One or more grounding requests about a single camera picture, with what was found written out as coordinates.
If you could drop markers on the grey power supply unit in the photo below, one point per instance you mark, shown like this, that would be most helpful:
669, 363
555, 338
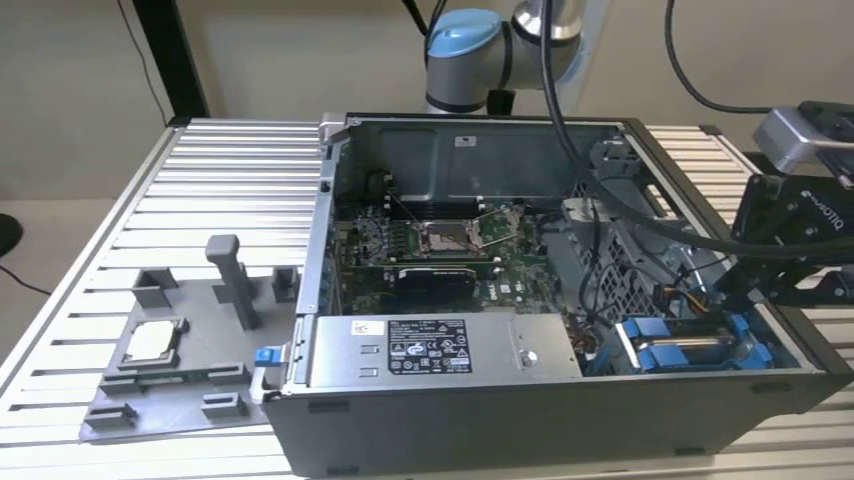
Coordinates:
494, 350

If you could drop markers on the black graphics card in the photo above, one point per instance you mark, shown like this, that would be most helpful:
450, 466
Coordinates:
437, 287

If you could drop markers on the thin metal locking lever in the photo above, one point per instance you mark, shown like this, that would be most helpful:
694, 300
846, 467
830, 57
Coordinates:
406, 209

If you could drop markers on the disk bay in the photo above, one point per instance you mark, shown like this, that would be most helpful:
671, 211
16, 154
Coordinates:
626, 345

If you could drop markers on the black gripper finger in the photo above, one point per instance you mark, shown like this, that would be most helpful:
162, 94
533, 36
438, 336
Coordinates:
767, 215
801, 285

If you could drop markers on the CPU socket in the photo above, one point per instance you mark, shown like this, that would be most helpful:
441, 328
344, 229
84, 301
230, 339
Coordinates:
446, 240

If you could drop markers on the blue case latch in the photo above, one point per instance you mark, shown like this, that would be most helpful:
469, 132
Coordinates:
266, 357

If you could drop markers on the grey parts rack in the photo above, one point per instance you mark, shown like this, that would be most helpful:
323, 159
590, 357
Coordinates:
207, 345

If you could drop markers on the green motherboard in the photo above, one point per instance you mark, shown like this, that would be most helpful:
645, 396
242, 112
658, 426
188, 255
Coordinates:
527, 300

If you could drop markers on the open black PC case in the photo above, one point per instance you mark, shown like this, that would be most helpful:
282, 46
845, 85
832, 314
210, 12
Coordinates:
467, 430

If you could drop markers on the black round stand base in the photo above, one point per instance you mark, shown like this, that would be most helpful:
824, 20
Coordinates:
8, 235

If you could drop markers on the perforated metal drive cage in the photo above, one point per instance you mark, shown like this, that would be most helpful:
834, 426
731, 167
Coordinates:
623, 240

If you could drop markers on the silver CPU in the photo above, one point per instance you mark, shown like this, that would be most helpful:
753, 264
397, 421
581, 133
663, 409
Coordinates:
155, 342

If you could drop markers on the black frame post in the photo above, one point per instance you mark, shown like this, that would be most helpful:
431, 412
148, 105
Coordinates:
176, 60

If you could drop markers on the blue disk carrier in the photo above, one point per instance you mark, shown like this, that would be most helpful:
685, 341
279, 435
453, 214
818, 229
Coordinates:
670, 357

